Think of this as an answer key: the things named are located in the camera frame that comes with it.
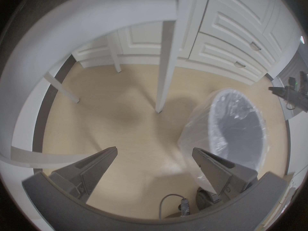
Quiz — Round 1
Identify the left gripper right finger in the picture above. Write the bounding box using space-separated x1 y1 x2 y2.
192 147 258 198

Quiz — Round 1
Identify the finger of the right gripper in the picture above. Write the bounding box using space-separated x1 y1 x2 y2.
268 86 287 96

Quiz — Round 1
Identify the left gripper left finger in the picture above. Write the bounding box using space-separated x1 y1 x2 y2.
49 146 118 203

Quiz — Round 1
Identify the clear plastic bag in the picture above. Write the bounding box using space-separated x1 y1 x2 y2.
178 88 268 194

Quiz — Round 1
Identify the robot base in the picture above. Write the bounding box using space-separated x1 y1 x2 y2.
166 186 223 219

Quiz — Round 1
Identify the white trash bin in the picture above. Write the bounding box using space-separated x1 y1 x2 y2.
179 88 266 193

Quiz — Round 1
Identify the grey curtain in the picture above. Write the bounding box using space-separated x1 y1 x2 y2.
274 51 306 81

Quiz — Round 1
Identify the white wardrobe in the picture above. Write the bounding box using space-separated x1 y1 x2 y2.
72 0 301 86

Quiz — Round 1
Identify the grey padded white chair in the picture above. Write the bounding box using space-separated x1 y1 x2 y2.
0 0 180 169

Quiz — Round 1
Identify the black cable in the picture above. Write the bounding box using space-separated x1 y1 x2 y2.
159 194 191 219

